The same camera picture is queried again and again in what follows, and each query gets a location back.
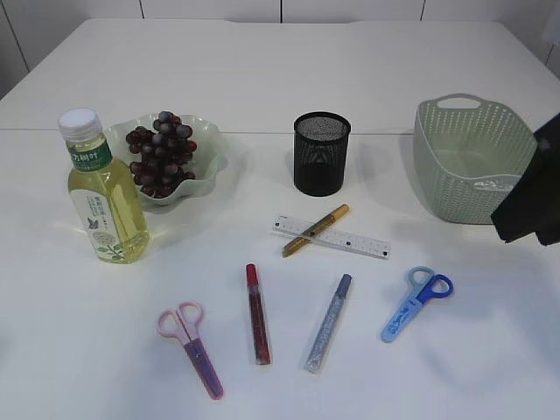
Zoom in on yellow tea bottle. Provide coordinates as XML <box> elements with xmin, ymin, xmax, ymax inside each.
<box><xmin>58</xmin><ymin>108</ymin><xmax>150</xmax><ymax>264</ymax></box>

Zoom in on blue capped scissors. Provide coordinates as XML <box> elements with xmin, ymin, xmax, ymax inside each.
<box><xmin>381</xmin><ymin>266</ymin><xmax>454</xmax><ymax>343</ymax></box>

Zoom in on gold marker pen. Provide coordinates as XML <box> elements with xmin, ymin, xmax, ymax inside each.
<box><xmin>282</xmin><ymin>204</ymin><xmax>349</xmax><ymax>258</ymax></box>

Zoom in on red glitter glue tube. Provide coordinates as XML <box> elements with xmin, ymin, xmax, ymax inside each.
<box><xmin>246</xmin><ymin>263</ymin><xmax>271</xmax><ymax>366</ymax></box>

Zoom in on green woven plastic basket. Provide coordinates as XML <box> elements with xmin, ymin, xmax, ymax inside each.
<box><xmin>413</xmin><ymin>94</ymin><xmax>536</xmax><ymax>225</ymax></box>

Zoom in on silver glitter glue tube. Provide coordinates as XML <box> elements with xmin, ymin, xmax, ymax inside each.
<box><xmin>304</xmin><ymin>274</ymin><xmax>352</xmax><ymax>375</ymax></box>

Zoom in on clear plastic sheet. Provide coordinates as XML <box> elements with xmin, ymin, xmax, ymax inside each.
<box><xmin>472</xmin><ymin>175</ymin><xmax>520</xmax><ymax>193</ymax></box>

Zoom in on pink purple scissors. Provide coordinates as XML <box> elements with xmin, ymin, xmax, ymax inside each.
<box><xmin>157</xmin><ymin>301</ymin><xmax>224</xmax><ymax>401</ymax></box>

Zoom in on purple artificial grape bunch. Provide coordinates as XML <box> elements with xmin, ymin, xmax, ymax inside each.
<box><xmin>125</xmin><ymin>110</ymin><xmax>198</xmax><ymax>200</ymax></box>

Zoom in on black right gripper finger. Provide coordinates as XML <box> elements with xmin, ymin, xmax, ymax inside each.
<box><xmin>491</xmin><ymin>115</ymin><xmax>559</xmax><ymax>246</ymax></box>

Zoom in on clear plastic ruler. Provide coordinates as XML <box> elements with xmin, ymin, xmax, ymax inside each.
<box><xmin>272</xmin><ymin>215</ymin><xmax>391</xmax><ymax>260</ymax></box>

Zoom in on black mesh pen cup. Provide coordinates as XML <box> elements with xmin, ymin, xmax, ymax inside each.
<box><xmin>293</xmin><ymin>111</ymin><xmax>351</xmax><ymax>197</ymax></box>

